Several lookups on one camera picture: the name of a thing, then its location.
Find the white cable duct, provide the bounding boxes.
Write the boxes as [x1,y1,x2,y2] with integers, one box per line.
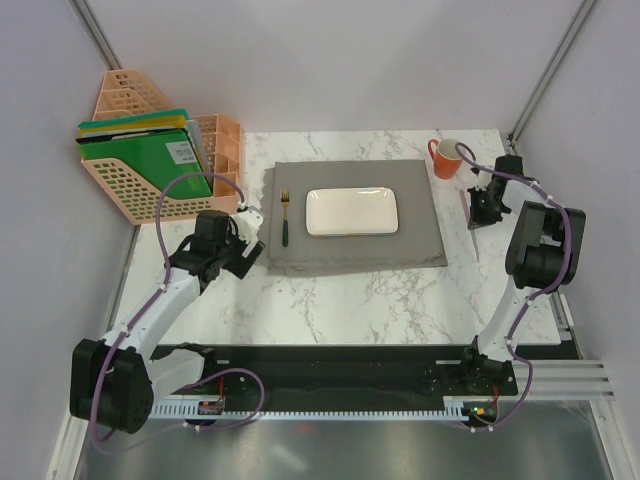
[149,395,469,422]

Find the gold fork green handle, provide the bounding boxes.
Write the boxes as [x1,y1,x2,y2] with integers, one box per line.
[280,187,290,247]

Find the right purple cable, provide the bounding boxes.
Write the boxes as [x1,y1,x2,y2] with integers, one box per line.
[454,143,574,434]

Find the yellow folder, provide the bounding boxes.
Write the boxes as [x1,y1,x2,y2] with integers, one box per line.
[77,109,190,136]

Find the green folder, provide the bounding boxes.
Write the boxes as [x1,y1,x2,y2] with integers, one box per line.
[76,129,203,191]

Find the grey placemat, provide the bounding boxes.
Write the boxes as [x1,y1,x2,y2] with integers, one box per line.
[259,160,448,277]

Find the orange mug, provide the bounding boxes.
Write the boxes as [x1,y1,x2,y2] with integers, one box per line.
[427,139,463,180]

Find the knife pink handle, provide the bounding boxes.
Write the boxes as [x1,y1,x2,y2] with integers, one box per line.
[458,188,481,262]

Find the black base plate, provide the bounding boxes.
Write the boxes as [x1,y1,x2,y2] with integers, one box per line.
[149,343,519,414]

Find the peach file organizer rack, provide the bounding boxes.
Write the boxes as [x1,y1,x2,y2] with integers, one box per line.
[76,69,244,225]

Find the purple cable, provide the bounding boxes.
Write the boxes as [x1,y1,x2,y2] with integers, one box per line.
[454,143,574,434]
[89,172,266,457]

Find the white rectangular plate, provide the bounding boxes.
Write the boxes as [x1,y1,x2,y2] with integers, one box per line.
[305,187,399,237]

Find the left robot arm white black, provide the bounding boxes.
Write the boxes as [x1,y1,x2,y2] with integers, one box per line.
[69,207,264,434]

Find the left aluminium frame post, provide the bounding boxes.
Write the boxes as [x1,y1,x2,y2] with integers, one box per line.
[69,0,123,70]

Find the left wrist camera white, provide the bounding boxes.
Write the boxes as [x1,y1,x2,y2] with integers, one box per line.
[231,206,264,244]

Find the right aluminium frame post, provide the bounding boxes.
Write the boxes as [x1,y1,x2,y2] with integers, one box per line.
[501,0,600,153]

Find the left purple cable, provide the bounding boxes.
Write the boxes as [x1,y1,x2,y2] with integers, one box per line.
[89,172,266,457]

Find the aluminium frame post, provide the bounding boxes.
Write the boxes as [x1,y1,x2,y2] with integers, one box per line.
[501,0,600,153]
[69,0,123,70]

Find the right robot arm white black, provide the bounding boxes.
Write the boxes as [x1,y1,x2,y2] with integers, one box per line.
[457,155,586,395]

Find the aluminium rail profile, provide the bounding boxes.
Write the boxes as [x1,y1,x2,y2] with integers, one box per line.
[527,360,614,401]

